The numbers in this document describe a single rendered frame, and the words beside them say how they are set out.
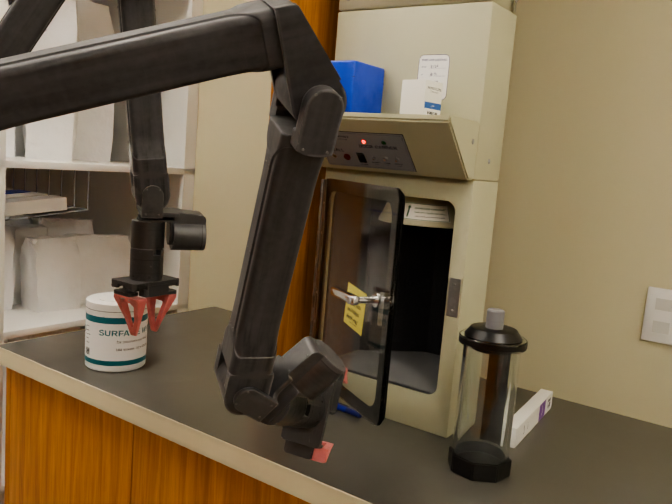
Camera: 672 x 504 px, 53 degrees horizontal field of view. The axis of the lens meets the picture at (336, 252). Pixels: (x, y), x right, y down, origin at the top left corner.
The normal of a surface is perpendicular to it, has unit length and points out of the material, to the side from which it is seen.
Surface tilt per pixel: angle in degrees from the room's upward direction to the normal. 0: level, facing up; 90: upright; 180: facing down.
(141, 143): 89
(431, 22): 90
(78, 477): 90
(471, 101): 90
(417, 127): 135
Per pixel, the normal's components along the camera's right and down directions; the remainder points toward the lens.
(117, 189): -0.58, 0.07
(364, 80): 0.81, 0.14
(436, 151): -0.47, 0.74
